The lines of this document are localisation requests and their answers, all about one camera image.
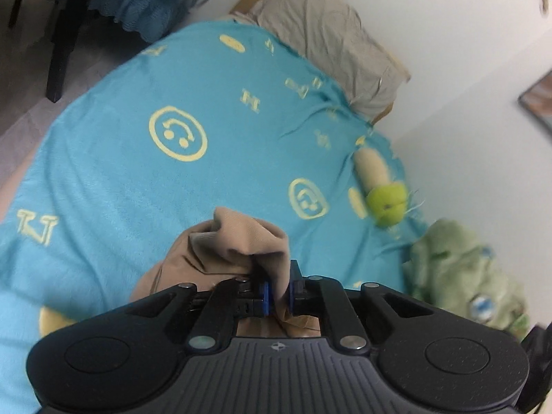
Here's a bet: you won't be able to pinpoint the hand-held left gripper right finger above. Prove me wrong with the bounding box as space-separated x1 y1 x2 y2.
286 260 437 352

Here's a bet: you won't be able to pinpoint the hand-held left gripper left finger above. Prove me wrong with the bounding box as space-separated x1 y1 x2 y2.
110 277 273 352

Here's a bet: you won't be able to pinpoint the tan garment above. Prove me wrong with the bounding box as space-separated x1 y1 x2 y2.
129 206 323 341

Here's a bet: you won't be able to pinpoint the green plush toy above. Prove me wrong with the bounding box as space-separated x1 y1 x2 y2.
403 218 533 339

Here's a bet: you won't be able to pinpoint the yellow-green and beige plush toy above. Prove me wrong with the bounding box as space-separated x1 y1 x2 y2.
354 147 410 229

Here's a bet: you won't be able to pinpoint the turquoise smiley blanket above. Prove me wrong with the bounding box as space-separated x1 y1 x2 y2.
0 19 432 414

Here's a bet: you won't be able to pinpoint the blue chair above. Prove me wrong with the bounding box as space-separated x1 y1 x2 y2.
45 0 215 104

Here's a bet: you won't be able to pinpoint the grey wall painting gold leaves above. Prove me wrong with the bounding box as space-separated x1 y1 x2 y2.
517 72 552 134

